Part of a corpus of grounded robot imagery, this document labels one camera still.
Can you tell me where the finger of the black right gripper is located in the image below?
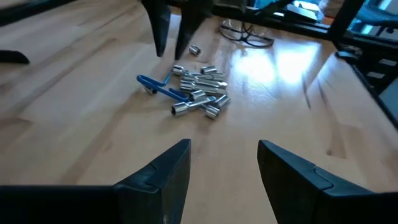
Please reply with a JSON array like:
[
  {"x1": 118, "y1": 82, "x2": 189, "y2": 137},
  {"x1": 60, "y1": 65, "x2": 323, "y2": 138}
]
[
  {"x1": 141, "y1": 0, "x2": 172, "y2": 58},
  {"x1": 173, "y1": 0, "x2": 216, "y2": 61}
]

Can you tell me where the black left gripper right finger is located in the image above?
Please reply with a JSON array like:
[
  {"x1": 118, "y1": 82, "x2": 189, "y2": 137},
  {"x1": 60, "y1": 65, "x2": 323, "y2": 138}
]
[{"x1": 256, "y1": 139, "x2": 398, "y2": 224}]

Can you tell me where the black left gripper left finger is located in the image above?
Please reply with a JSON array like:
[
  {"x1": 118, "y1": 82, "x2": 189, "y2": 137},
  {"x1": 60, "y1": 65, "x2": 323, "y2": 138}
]
[{"x1": 0, "y1": 138, "x2": 192, "y2": 224}]

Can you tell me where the woven basket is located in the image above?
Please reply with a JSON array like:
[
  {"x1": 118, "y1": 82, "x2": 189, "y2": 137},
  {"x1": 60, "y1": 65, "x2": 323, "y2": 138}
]
[{"x1": 319, "y1": 0, "x2": 341, "y2": 18}]

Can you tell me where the black pegboard foot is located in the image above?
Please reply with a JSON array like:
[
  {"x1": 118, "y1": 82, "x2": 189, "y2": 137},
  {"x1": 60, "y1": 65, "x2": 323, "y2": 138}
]
[{"x1": 0, "y1": 49, "x2": 30, "y2": 65}]

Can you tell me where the blue office chair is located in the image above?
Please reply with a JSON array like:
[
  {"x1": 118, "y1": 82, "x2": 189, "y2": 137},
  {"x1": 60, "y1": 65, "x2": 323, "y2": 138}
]
[{"x1": 354, "y1": 2, "x2": 398, "y2": 30}]

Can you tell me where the blue socket wrench handle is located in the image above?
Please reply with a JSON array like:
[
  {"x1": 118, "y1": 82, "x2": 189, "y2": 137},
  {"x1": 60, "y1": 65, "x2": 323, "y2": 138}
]
[{"x1": 136, "y1": 72, "x2": 191, "y2": 103}]

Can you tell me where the black aluminium table frame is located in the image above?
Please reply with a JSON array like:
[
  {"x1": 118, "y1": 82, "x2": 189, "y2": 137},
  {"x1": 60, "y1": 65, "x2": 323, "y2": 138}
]
[{"x1": 0, "y1": 0, "x2": 398, "y2": 128}]

